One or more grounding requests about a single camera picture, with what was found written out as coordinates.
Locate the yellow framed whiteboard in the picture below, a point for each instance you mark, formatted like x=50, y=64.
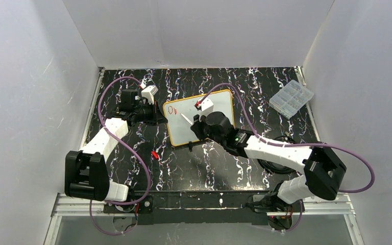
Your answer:
x=178, y=129

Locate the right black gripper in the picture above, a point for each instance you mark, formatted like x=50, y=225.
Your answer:
x=198, y=127

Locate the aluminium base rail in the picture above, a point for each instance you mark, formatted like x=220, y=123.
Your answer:
x=212, y=207

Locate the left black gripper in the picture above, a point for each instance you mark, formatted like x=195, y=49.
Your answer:
x=153, y=113

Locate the red white marker pen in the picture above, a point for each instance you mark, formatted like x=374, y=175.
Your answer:
x=187, y=119

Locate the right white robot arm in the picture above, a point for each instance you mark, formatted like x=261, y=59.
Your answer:
x=321, y=169

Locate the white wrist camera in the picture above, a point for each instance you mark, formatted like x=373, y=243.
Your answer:
x=204, y=106
x=148, y=92

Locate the red marker cap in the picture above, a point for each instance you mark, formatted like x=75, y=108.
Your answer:
x=155, y=155

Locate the clear plastic compartment box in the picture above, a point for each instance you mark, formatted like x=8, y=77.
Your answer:
x=290, y=99

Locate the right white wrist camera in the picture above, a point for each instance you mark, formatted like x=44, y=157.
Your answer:
x=204, y=106

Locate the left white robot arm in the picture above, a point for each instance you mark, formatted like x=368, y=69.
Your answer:
x=86, y=173

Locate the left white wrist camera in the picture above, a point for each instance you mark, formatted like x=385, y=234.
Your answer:
x=148, y=92

